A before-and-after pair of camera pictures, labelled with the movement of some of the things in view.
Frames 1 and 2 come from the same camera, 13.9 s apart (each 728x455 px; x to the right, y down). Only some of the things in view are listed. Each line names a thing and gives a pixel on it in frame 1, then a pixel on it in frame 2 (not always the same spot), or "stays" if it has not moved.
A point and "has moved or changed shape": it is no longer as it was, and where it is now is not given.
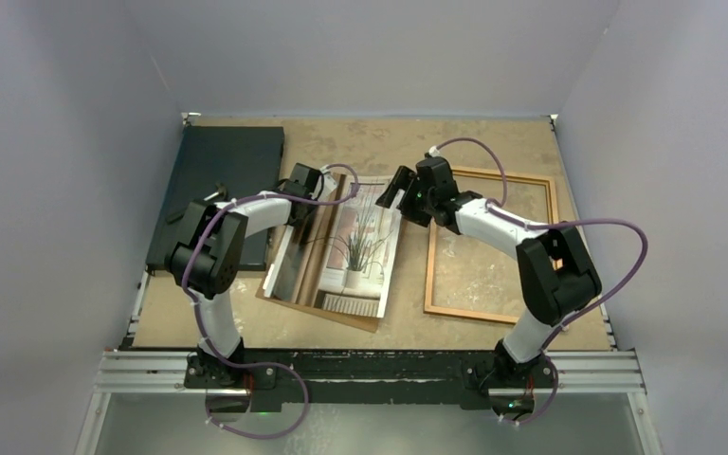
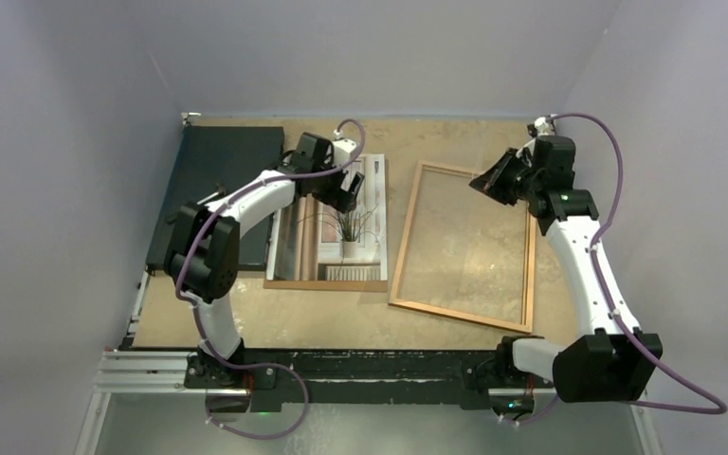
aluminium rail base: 362,401 stays
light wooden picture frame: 428,306 has moved or changed shape
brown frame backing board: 366,322 has moved or changed shape
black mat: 220,164 stays
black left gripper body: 311,208 → 328,191
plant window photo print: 339,260 has moved or changed shape
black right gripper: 403,179 → 492,183
